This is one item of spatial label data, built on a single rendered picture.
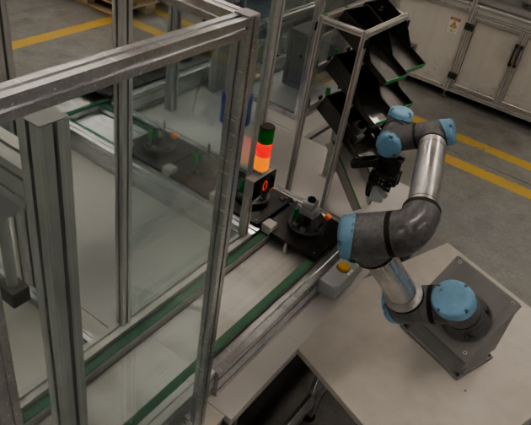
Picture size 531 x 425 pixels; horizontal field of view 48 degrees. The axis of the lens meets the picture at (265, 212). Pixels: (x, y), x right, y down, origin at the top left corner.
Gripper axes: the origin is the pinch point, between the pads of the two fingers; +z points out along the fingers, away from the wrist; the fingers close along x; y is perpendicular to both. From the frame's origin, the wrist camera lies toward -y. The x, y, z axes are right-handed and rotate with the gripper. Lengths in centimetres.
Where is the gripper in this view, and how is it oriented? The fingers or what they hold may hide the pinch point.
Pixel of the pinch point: (367, 200)
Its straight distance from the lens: 204.6
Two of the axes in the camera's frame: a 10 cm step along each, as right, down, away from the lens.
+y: 8.0, 4.4, -4.0
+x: 5.8, -4.2, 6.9
